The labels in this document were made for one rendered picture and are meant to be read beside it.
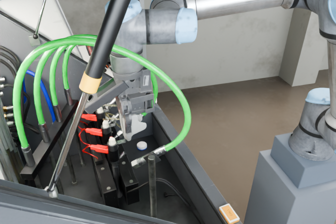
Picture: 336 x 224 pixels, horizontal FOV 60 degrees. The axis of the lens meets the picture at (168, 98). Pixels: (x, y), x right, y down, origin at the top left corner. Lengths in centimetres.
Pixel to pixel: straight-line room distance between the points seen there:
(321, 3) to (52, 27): 74
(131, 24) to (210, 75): 267
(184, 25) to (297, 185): 75
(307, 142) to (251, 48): 232
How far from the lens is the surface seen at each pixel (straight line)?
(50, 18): 99
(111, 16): 29
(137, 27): 62
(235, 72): 337
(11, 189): 38
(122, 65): 65
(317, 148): 112
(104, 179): 87
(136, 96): 70
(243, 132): 266
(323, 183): 122
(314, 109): 105
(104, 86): 71
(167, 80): 57
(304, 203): 119
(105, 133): 86
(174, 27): 62
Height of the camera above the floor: 161
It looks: 32 degrees down
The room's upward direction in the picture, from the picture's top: straight up
